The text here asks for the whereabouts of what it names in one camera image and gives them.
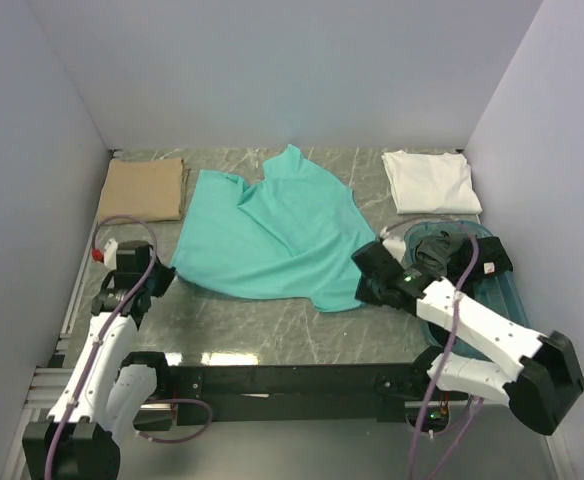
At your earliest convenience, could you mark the folded tan t shirt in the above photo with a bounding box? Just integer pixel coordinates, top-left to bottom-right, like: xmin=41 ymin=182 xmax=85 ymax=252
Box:
xmin=97 ymin=157 xmax=190 ymax=222

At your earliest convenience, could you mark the black t shirt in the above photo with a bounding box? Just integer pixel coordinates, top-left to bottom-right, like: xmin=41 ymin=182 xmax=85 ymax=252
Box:
xmin=445 ymin=236 xmax=513 ymax=283

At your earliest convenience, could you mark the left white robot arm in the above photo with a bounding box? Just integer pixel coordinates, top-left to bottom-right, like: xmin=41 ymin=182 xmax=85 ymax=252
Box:
xmin=22 ymin=240 xmax=175 ymax=479

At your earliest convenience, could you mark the teal t shirt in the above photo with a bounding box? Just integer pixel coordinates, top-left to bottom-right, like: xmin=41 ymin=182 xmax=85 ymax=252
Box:
xmin=171 ymin=145 xmax=376 ymax=313

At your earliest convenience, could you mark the aluminium frame rail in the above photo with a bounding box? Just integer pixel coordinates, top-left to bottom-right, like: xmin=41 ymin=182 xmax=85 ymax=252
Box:
xmin=21 ymin=349 xmax=568 ymax=480

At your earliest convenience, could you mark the grey t shirt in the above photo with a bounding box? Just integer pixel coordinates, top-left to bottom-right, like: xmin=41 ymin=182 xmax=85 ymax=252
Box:
xmin=414 ymin=232 xmax=463 ymax=276

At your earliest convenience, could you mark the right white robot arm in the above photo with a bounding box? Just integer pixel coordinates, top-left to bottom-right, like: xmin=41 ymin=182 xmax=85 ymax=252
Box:
xmin=352 ymin=240 xmax=584 ymax=436

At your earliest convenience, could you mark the black base beam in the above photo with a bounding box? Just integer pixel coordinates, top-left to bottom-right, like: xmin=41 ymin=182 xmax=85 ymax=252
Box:
xmin=131 ymin=362 xmax=453 ymax=434

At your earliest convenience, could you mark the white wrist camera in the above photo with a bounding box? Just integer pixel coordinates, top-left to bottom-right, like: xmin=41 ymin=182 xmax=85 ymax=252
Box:
xmin=91 ymin=239 xmax=118 ymax=270
xmin=379 ymin=227 xmax=407 ymax=262

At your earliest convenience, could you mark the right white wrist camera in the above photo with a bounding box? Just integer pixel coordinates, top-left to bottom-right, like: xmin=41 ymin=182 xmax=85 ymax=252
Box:
xmin=379 ymin=227 xmax=407 ymax=262

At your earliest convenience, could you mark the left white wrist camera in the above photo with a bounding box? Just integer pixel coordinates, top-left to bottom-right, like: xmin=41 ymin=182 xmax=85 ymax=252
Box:
xmin=91 ymin=239 xmax=118 ymax=270

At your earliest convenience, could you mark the blue plastic bin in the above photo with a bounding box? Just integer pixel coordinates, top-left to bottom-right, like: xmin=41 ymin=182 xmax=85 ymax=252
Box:
xmin=402 ymin=219 xmax=528 ymax=359

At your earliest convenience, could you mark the folded white t shirt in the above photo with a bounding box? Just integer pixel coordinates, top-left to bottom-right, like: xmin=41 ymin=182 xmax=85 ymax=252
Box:
xmin=382 ymin=150 xmax=482 ymax=215

